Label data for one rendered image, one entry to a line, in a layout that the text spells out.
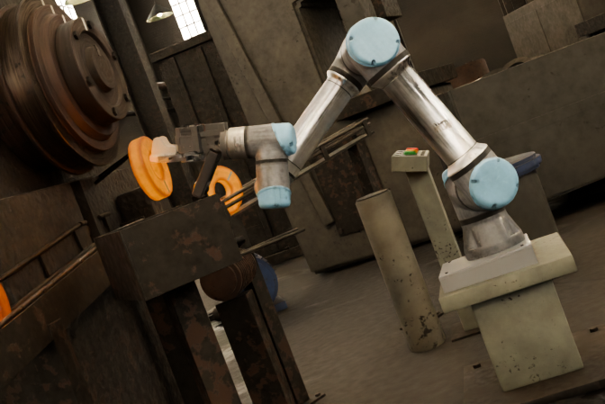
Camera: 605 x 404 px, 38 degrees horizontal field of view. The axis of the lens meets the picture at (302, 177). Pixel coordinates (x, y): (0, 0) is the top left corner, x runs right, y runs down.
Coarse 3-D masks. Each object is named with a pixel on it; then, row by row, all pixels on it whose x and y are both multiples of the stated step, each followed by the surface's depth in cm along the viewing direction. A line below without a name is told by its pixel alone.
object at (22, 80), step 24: (24, 0) 220; (48, 0) 234; (0, 24) 216; (24, 24) 215; (0, 48) 212; (24, 48) 211; (24, 72) 208; (24, 96) 210; (24, 120) 212; (48, 120) 210; (48, 144) 216; (72, 144) 217; (72, 168) 227
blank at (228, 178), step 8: (216, 168) 271; (224, 168) 274; (216, 176) 271; (224, 176) 273; (232, 176) 275; (224, 184) 275; (232, 184) 274; (240, 184) 276; (208, 192) 267; (232, 192) 274; (232, 200) 273; (232, 208) 272
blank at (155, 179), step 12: (132, 144) 205; (144, 144) 207; (132, 156) 203; (144, 156) 204; (132, 168) 202; (144, 168) 202; (156, 168) 212; (144, 180) 202; (156, 180) 205; (168, 180) 213; (144, 192) 204; (156, 192) 204; (168, 192) 210
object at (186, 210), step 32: (160, 224) 166; (192, 224) 168; (224, 224) 170; (128, 256) 163; (160, 256) 165; (192, 256) 167; (224, 256) 170; (128, 288) 172; (160, 288) 164; (192, 288) 179; (192, 320) 178; (192, 352) 178; (224, 384) 180
